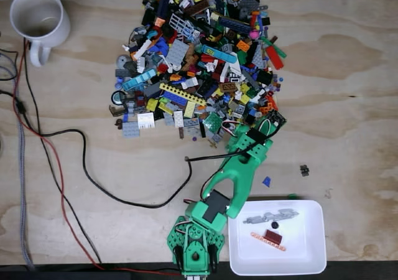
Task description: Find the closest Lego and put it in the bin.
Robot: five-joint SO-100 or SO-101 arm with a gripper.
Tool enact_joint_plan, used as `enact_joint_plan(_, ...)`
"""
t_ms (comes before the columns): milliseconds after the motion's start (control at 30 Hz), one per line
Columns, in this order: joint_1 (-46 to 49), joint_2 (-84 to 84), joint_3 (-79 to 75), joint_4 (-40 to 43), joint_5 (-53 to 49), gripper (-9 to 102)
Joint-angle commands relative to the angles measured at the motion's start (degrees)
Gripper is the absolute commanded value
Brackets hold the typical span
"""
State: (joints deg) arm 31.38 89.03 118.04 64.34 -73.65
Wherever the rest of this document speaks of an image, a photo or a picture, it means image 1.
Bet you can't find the green square Lego plate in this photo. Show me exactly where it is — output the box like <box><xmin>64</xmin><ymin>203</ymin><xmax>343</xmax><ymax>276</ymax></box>
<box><xmin>201</xmin><ymin>111</ymin><xmax>225</xmax><ymax>134</ymax></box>

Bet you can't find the pale yellow Lego plate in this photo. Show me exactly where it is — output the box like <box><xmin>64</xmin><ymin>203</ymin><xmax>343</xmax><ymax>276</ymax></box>
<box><xmin>183</xmin><ymin>101</ymin><xmax>197</xmax><ymax>118</ymax></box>

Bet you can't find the grey long Lego piece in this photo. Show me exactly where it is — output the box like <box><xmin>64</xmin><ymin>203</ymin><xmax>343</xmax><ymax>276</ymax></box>
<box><xmin>242</xmin><ymin>208</ymin><xmax>301</xmax><ymax>225</ymax></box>

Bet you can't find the red large Lego plate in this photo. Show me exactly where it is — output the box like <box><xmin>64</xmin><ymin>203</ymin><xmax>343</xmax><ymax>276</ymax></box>
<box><xmin>264</xmin><ymin>45</ymin><xmax>285</xmax><ymax>71</ymax></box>

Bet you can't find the cyan long Lego piece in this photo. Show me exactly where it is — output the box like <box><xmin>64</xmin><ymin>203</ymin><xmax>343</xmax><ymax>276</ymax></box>
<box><xmin>201</xmin><ymin>45</ymin><xmax>237</xmax><ymax>63</ymax></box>

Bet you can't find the dark red Lego plate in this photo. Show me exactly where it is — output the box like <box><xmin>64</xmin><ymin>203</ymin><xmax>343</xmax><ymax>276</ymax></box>
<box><xmin>263</xmin><ymin>229</ymin><xmax>283</xmax><ymax>245</ymax></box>

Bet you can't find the white Lego plate with clips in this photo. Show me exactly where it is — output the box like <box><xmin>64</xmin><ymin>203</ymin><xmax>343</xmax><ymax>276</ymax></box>
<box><xmin>137</xmin><ymin>112</ymin><xmax>155</xmax><ymax>131</ymax></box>

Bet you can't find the grey Lego wedge plate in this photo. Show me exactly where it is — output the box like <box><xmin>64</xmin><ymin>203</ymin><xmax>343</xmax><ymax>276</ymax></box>
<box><xmin>166</xmin><ymin>39</ymin><xmax>189</xmax><ymax>66</ymax></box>

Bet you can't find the grey large Lego plate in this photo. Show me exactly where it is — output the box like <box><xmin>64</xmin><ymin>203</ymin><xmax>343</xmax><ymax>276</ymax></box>
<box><xmin>122</xmin><ymin>121</ymin><xmax>140</xmax><ymax>138</ymax></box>

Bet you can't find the navy long Lego plate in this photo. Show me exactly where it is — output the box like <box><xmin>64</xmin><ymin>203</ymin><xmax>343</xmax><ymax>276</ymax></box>
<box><xmin>219</xmin><ymin>15</ymin><xmax>252</xmax><ymax>35</ymax></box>

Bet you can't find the light blue long Lego piece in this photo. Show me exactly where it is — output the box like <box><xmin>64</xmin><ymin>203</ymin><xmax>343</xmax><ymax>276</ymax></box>
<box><xmin>123</xmin><ymin>68</ymin><xmax>156</xmax><ymax>91</ymax></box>

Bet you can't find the white plastic bin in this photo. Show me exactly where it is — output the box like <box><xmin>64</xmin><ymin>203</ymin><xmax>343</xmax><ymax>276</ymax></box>
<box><xmin>228</xmin><ymin>200</ymin><xmax>327</xmax><ymax>276</ymax></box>

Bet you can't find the white Lego lattice window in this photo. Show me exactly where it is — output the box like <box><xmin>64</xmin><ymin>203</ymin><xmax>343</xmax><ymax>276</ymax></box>
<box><xmin>169</xmin><ymin>13</ymin><xmax>193</xmax><ymax>40</ymax></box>

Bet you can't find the black Lego wheel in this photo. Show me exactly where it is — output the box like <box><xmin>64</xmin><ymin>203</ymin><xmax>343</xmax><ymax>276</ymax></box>
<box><xmin>111</xmin><ymin>90</ymin><xmax>126</xmax><ymax>105</ymax></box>

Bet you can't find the dark brown long Lego plate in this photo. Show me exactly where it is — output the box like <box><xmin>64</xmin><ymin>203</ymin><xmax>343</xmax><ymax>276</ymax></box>
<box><xmin>183</xmin><ymin>0</ymin><xmax>211</xmax><ymax>16</ymax></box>

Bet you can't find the dark blue long Lego brick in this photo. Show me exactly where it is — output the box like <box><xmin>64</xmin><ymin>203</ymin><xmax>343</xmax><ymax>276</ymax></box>
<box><xmin>157</xmin><ymin>0</ymin><xmax>171</xmax><ymax>18</ymax></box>

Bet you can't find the yellow long Technic beam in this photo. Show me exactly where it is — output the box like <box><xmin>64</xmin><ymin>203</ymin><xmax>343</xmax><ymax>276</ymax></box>
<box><xmin>159</xmin><ymin>82</ymin><xmax>208</xmax><ymax>106</ymax></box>

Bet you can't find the orange Technic beam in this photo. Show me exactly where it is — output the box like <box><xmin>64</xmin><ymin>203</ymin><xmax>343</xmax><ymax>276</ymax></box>
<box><xmin>250</xmin><ymin>231</ymin><xmax>287</xmax><ymax>252</ymax></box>

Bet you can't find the white ceramic mug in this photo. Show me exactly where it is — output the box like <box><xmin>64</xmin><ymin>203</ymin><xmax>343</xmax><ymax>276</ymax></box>
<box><xmin>9</xmin><ymin>0</ymin><xmax>71</xmax><ymax>68</ymax></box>

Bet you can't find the black camera circuit board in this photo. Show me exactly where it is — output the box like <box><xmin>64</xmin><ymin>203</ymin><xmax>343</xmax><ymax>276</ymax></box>
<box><xmin>266</xmin><ymin>108</ymin><xmax>289</xmax><ymax>128</ymax></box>

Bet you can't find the thick black cable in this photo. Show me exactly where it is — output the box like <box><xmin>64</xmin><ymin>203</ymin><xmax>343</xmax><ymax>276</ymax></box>
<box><xmin>23</xmin><ymin>39</ymin><xmax>271</xmax><ymax>208</ymax></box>

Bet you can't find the thin black cable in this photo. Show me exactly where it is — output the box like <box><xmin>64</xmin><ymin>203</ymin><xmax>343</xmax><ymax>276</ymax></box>
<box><xmin>40</xmin><ymin>135</ymin><xmax>103</xmax><ymax>265</ymax></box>

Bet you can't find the red wire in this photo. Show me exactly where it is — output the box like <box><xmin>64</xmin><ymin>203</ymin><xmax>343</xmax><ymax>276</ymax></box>
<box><xmin>12</xmin><ymin>40</ymin><xmax>183</xmax><ymax>276</ymax></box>

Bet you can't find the grey braided cable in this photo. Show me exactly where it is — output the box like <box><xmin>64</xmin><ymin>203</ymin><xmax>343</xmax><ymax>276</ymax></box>
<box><xmin>0</xmin><ymin>52</ymin><xmax>35</xmax><ymax>271</ymax></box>

